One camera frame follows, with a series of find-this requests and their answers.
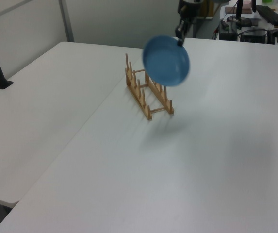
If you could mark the grey partition post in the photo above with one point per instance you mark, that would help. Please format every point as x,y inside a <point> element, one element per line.
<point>66,20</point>

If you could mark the blue round plate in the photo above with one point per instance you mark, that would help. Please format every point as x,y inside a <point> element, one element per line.
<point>166,61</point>

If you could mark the wooden plate rack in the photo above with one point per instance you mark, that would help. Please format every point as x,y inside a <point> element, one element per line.
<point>143,102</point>

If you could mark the black keyboard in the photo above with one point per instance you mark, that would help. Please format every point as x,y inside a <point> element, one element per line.
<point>272,15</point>

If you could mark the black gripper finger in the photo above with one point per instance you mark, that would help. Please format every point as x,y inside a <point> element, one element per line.
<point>179,36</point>
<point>188,25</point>

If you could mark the black electronics box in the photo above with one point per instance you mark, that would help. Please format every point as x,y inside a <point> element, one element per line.
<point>253,36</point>

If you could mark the grey metal table clamp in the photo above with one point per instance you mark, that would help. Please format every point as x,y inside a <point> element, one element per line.
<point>274,34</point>

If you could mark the brown cardboard box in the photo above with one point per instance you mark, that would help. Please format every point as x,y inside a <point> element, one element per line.
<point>246,6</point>

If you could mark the green object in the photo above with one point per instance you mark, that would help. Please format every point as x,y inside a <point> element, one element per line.
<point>267,1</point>

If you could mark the black monitor stand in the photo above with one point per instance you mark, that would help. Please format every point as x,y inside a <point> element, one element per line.
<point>239,18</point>

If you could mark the black Franka gripper body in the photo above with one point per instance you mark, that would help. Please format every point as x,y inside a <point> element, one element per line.
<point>189,8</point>

